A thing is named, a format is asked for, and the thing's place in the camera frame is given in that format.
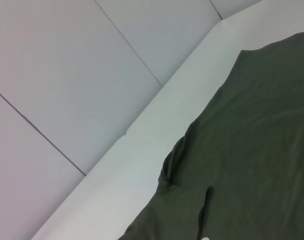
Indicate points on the dark green FREE t-shirt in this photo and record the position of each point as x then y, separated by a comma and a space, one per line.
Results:
242, 150

